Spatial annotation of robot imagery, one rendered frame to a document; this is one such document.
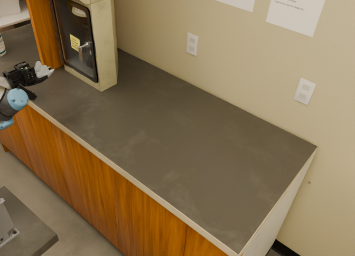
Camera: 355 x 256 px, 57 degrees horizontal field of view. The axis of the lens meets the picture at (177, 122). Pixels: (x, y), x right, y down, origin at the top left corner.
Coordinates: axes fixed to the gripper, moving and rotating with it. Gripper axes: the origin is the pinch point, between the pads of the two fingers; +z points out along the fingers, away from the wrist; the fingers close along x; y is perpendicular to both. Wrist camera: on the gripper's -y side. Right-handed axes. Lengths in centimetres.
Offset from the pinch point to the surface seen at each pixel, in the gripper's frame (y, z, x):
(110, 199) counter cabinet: -57, -4, -39
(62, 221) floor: -114, -12, 7
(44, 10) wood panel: 13.6, 20.7, 31.5
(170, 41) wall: -2, 66, -16
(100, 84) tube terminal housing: -15.5, 22.8, -5.6
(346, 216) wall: -54, 65, -135
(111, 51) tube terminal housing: 0.0, 32.0, -5.6
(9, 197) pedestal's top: -20, -44, -33
